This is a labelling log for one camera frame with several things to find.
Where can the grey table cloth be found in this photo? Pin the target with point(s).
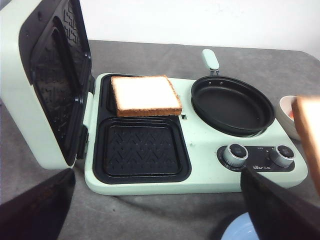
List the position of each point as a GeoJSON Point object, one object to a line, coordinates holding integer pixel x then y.
{"type": "Point", "coordinates": [276, 73]}

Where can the black round frying pan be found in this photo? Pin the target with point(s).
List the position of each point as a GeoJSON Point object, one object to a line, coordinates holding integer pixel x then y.
{"type": "Point", "coordinates": [230, 105]}

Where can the blue plastic plate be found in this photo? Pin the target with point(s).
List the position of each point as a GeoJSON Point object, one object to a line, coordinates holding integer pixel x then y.
{"type": "Point", "coordinates": [241, 228]}

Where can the mint green breakfast maker base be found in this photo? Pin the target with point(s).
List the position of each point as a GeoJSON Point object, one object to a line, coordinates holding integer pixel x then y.
{"type": "Point", "coordinates": [173, 154]}

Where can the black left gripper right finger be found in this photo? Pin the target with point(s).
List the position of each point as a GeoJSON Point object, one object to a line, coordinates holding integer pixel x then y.
{"type": "Point", "coordinates": [277, 213]}

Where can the beige ribbed bowl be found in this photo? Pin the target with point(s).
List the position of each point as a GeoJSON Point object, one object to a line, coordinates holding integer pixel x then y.
{"type": "Point", "coordinates": [285, 116]}

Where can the silver control knob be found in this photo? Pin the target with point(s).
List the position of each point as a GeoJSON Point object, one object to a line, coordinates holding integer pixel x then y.
{"type": "Point", "coordinates": [235, 155]}
{"type": "Point", "coordinates": [282, 156]}

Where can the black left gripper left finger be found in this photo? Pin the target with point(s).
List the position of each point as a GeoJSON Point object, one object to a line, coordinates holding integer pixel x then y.
{"type": "Point", "coordinates": [40, 212]}

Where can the white bread slice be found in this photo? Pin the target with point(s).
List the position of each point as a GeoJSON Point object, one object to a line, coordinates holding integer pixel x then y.
{"type": "Point", "coordinates": [306, 114]}
{"type": "Point", "coordinates": [144, 96]}

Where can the left silver control knob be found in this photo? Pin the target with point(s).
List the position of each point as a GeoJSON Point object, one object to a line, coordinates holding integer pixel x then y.
{"type": "Point", "coordinates": [235, 155]}

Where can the right silver control knob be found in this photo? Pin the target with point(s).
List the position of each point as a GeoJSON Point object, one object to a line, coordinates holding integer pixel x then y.
{"type": "Point", "coordinates": [282, 156]}

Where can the mint green hinged lid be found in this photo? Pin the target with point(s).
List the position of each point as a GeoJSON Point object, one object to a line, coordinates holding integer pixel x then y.
{"type": "Point", "coordinates": [46, 76]}

